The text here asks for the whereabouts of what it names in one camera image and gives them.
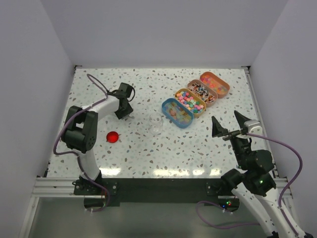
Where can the orange oval candy tray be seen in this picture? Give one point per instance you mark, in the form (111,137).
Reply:
(215,83)

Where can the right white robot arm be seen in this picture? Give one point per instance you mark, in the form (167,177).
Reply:
(252,183)

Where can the red jar lid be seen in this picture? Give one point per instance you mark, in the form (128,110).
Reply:
(112,137)

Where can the blue oval candy tray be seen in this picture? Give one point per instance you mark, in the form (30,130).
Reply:
(177,113)

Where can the pink oval lollipop tray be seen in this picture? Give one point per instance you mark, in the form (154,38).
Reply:
(201,90)

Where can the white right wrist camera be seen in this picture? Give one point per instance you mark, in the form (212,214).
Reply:
(254,127)

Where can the clear glass jar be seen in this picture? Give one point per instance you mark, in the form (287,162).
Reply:
(155,123)

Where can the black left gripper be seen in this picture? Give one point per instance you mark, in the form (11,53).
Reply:
(121,114)

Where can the aluminium frame rail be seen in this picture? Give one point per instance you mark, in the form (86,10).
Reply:
(63,188)

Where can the yellow oval candy tray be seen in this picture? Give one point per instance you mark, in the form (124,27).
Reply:
(191,102)

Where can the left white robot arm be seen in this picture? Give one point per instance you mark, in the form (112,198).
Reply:
(79,132)

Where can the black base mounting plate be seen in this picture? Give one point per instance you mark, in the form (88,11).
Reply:
(112,192)

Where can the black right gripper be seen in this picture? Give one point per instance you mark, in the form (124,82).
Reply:
(240,119)

